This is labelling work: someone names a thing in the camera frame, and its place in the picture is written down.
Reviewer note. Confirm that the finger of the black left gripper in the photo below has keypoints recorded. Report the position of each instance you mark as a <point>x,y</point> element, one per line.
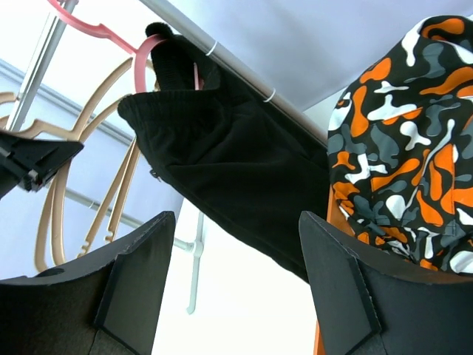
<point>31,163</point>

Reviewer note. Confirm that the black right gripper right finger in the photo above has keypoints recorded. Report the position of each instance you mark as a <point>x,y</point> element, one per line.
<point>370,302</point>

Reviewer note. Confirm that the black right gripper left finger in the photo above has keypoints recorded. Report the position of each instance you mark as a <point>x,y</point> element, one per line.
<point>106,302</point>

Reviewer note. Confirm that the beige wooden hanger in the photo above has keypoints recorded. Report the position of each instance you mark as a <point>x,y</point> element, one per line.
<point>120,185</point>
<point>43,229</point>

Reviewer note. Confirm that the orange camouflage shorts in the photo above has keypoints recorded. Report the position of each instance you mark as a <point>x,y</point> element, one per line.
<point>400,148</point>

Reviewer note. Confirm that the pink plastic hanger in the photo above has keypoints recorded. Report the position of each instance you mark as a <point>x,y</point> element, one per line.
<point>139,55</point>

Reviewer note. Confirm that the black shorts right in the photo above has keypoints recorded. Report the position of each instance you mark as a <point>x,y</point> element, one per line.
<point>240,161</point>

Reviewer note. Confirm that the orange plastic laundry basket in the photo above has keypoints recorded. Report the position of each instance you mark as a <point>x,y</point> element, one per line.
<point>337,219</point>

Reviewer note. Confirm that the white and steel clothes rack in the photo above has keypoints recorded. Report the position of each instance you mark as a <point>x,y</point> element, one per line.
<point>168,13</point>

